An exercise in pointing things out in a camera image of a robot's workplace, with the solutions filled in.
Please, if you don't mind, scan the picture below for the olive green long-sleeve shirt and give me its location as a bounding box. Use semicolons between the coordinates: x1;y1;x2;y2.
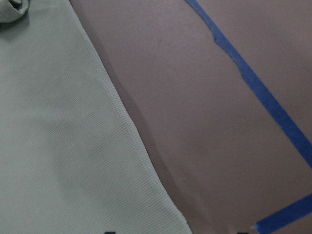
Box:
0;0;191;234

